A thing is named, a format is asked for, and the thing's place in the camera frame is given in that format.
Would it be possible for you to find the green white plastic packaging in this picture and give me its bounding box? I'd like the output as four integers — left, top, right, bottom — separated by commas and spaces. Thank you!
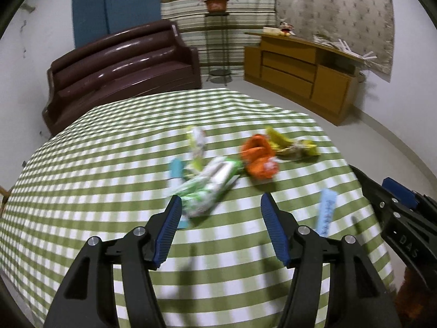
174, 156, 244, 218

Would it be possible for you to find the wooden cabinet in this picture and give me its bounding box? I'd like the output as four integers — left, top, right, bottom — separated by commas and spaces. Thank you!
244, 31, 367, 126

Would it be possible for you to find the wooden chair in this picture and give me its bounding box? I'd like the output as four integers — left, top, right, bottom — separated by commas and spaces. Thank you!
0, 185, 11, 212

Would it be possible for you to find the light blue paper packet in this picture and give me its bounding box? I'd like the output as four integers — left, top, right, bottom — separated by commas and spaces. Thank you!
314, 189, 338, 236

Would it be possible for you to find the yellow wrapper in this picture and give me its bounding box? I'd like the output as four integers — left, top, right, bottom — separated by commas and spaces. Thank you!
265, 126, 321, 160

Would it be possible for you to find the teal paper strip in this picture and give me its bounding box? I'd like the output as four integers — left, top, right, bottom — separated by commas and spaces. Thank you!
170, 159, 189, 229

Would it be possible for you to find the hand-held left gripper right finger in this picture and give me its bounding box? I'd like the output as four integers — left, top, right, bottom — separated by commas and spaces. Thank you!
260, 193, 401, 328

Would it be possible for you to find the orange plastic bag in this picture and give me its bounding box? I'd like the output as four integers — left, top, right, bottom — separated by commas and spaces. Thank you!
241, 134, 279, 179

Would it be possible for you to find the striped curtain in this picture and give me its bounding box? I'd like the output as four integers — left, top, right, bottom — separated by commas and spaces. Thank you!
159, 0, 277, 76

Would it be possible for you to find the beige diamond pattern curtain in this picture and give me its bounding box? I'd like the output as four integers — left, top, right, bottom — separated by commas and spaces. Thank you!
275, 0, 395, 83

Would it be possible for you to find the person's right forearm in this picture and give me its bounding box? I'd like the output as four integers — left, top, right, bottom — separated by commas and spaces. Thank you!
392, 266, 437, 328

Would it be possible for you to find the black metal plant stand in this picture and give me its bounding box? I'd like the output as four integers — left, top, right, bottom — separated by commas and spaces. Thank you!
204, 11, 233, 86

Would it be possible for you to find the small green white wrapper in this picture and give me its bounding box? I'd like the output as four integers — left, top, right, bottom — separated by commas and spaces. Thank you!
186, 126, 207, 171

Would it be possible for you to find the white router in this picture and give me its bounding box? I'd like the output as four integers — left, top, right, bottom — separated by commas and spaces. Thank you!
336, 39, 378, 62

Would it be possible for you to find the blue curtain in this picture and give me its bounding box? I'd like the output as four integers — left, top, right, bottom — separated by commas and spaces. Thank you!
72, 0, 162, 48

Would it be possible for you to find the mouse plush toy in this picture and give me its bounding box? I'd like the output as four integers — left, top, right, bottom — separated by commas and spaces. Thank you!
277, 20, 296, 37

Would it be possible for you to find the potted plant in orange pot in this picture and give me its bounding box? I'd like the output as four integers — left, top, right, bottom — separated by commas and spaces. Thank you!
196, 0, 238, 12

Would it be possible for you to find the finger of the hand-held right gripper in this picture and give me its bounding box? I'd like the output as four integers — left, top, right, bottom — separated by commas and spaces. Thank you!
348, 164, 410, 226
382, 177, 437, 219

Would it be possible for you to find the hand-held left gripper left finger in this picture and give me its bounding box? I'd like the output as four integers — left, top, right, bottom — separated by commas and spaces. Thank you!
44, 195, 183, 328

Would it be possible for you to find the white plastic bag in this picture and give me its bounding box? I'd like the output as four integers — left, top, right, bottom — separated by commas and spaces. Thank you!
312, 34, 340, 46

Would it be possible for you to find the dark brown leather sofa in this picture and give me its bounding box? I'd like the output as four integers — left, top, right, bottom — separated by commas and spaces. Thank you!
42, 20, 203, 136

